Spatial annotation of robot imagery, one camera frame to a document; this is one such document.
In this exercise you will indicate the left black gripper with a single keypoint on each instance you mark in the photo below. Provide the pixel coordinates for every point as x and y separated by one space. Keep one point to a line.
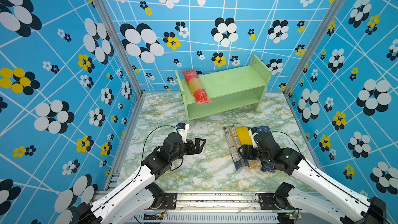
199 148

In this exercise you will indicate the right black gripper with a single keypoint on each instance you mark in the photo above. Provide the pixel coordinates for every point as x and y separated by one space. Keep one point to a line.
246 149

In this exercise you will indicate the clear blue-label spaghetti package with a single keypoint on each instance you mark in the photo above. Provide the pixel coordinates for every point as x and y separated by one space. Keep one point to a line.
233 145

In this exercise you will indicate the red spaghetti package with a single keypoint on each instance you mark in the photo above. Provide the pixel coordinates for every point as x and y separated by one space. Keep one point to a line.
196 87

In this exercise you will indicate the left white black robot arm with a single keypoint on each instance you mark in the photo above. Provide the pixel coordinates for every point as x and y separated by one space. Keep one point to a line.
139 191

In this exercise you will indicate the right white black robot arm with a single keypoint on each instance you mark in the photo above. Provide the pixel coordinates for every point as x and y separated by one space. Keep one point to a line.
339 204

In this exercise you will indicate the dark blue Barilla spaghetti package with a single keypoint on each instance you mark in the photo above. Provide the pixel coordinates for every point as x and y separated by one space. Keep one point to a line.
266 167

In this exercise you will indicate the yellow spaghetti package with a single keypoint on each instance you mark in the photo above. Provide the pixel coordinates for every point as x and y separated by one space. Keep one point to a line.
244 136

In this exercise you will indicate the right green circuit board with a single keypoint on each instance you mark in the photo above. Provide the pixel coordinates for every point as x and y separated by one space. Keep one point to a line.
287 218

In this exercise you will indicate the green circuit board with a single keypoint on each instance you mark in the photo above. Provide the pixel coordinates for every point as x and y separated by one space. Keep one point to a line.
155 216
287 218

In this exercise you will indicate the green two-tier wooden shelf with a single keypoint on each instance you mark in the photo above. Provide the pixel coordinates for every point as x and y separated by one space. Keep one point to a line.
228 90

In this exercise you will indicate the left green circuit board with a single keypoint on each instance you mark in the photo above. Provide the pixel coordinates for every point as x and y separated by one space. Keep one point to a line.
155 216

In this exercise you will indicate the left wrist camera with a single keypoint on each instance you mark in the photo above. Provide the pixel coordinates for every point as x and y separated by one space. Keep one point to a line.
182 129

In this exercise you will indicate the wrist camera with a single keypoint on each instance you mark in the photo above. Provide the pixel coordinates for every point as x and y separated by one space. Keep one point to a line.
252 133
182 129

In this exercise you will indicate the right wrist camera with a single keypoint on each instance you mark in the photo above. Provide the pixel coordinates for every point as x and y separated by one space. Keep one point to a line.
252 133

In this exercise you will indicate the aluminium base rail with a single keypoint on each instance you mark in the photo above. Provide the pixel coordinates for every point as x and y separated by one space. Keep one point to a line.
221 208

